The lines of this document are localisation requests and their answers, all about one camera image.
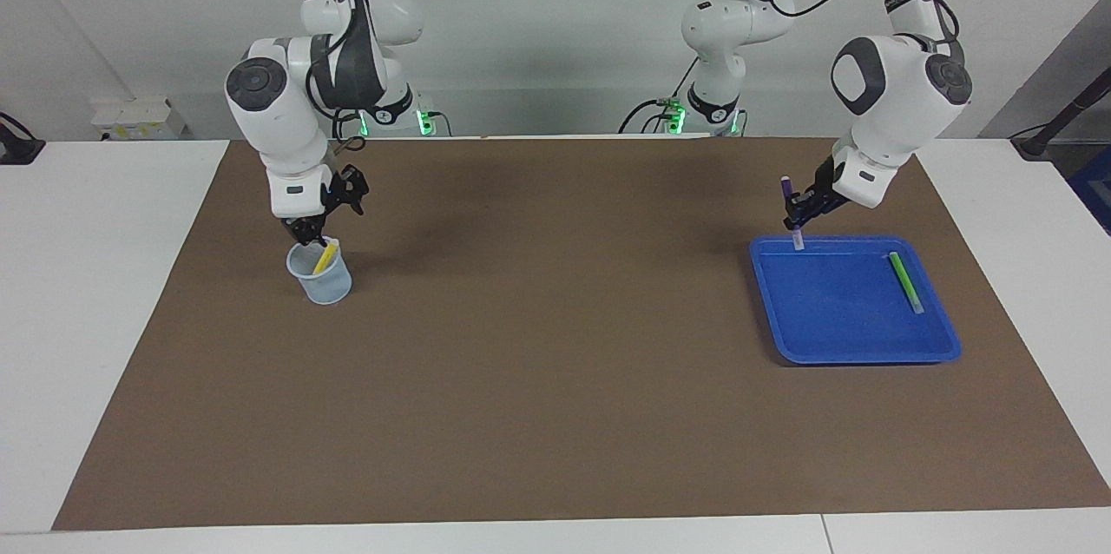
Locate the green pen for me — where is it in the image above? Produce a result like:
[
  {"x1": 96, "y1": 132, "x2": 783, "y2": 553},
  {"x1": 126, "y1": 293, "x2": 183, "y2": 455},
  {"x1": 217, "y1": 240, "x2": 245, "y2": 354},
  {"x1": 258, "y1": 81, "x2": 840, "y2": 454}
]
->
[{"x1": 888, "y1": 252, "x2": 926, "y2": 315}]

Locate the brown table mat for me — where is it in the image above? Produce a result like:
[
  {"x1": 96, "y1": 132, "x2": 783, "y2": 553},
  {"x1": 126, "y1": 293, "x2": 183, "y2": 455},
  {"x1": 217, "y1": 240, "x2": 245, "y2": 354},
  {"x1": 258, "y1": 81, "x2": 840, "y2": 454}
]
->
[{"x1": 52, "y1": 135, "x2": 1111, "y2": 531}]

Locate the blue box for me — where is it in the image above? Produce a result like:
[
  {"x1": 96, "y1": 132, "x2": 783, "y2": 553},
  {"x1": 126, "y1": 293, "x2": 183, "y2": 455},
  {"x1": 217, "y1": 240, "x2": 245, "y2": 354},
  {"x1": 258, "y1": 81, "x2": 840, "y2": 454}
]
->
[{"x1": 1069, "y1": 146, "x2": 1111, "y2": 235}]

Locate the translucent plastic cup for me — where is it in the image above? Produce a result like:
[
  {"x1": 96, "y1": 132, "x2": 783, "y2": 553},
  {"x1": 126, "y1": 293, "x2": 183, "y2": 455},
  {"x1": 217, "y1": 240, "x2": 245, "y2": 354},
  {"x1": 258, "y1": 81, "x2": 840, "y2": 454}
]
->
[{"x1": 286, "y1": 237, "x2": 353, "y2": 306}]

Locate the black clamp mount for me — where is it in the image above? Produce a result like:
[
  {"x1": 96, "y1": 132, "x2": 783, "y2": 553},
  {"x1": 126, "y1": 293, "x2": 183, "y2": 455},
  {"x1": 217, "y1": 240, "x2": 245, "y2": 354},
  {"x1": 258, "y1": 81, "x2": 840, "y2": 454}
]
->
[{"x1": 0, "y1": 113, "x2": 46, "y2": 166}]

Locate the black left base cable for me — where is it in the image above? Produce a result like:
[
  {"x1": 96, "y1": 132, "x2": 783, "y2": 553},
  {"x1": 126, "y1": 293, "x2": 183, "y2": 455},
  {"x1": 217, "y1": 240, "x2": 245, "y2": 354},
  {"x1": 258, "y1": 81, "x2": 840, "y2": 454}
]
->
[{"x1": 618, "y1": 57, "x2": 700, "y2": 135}]

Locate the blue plastic tray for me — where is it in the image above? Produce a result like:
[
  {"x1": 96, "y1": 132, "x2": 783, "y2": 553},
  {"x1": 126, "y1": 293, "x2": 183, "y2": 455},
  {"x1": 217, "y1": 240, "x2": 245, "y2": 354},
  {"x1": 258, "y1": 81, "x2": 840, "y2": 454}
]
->
[{"x1": 748, "y1": 234, "x2": 963, "y2": 366}]

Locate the purple pen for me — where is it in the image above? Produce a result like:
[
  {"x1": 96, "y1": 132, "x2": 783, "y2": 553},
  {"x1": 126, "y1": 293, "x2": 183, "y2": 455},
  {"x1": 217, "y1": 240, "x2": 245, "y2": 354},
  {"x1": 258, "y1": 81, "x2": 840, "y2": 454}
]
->
[{"x1": 781, "y1": 176, "x2": 806, "y2": 253}]

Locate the black stand pole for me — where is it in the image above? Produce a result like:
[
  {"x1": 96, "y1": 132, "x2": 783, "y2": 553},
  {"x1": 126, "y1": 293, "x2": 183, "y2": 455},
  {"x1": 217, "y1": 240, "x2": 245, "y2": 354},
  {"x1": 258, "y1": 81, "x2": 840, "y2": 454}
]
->
[{"x1": 1011, "y1": 68, "x2": 1111, "y2": 160}]

